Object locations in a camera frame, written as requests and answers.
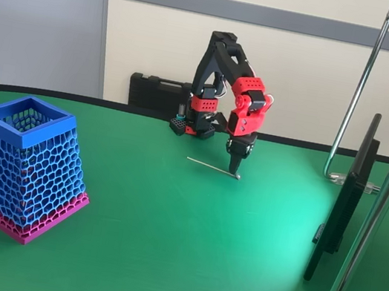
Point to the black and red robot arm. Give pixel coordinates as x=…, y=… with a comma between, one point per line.
x=231, y=65

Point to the blue and pink lattice basket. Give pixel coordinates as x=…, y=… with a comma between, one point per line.
x=31, y=173

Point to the black perforated bit holder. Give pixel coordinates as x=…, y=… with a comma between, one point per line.
x=178, y=126

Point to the grey wall rail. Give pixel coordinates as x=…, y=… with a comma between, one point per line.
x=204, y=4

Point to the green table cloth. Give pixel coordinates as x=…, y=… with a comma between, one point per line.
x=162, y=241

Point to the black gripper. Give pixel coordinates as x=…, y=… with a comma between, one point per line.
x=241, y=143

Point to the black plastic tool case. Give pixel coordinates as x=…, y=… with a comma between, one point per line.
x=158, y=94

